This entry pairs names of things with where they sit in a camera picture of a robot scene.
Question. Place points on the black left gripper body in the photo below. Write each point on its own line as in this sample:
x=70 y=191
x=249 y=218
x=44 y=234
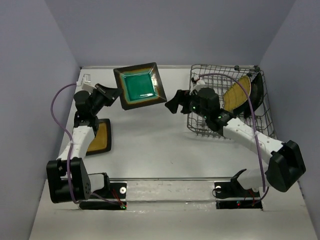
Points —
x=99 y=100

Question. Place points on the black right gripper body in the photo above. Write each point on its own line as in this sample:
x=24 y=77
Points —
x=194 y=105

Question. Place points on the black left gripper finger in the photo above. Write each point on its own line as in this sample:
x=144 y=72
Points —
x=108 y=92
x=111 y=98

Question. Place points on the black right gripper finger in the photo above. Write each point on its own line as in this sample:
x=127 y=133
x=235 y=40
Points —
x=185 y=108
x=179 y=99

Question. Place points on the black plate with green centre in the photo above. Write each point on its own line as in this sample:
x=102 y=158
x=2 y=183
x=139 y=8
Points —
x=141 y=85

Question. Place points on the green yellow woven-pattern plate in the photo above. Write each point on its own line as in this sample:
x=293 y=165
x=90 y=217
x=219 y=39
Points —
x=237 y=94

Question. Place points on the black floral square plate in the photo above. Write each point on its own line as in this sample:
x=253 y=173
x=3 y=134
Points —
x=256 y=95

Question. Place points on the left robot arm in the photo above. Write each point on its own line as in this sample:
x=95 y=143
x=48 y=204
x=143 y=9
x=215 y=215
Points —
x=67 y=177

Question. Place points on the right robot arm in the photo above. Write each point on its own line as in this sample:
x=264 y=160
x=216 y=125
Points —
x=281 y=164

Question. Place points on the black plate with yellow centre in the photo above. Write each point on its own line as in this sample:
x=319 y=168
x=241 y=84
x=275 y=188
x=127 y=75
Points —
x=102 y=143

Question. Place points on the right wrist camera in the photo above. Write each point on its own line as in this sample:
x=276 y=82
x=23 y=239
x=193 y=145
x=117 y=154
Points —
x=197 y=84

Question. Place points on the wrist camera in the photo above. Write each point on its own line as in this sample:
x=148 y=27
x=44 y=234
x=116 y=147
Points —
x=197 y=84
x=84 y=83

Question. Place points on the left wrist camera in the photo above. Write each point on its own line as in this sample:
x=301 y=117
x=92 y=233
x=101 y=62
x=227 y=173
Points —
x=84 y=83

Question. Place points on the grey wire dish rack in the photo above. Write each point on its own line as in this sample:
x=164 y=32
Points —
x=221 y=78

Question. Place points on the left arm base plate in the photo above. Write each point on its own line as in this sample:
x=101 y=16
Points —
x=113 y=199

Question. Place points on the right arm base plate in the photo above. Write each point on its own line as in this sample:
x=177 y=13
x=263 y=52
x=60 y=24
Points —
x=230 y=197

